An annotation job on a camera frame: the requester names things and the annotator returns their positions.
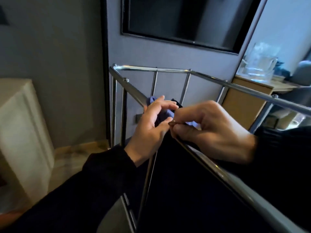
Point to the small wooden side table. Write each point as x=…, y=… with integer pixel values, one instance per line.
x=24, y=133

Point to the dark wall switch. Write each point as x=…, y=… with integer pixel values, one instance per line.
x=3, y=16

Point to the person's right hand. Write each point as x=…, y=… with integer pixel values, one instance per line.
x=218, y=133

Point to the person's left hand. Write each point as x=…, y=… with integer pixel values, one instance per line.
x=148, y=135

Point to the black wall television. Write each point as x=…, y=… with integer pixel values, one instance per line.
x=182, y=19

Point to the clear acrylic organizer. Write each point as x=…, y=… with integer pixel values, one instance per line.
x=260, y=63

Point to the light wooden desk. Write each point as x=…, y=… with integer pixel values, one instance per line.
x=243, y=104

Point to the dark wall socket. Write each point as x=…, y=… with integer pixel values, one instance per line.
x=138, y=118

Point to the navy blue fabric laundry bag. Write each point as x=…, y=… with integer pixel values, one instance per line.
x=189, y=191

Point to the person's right forearm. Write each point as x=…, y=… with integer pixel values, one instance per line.
x=284, y=167

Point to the chrome metal cart frame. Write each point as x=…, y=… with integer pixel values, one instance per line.
x=243, y=89

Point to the person's left forearm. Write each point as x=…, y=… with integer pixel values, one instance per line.
x=73, y=198

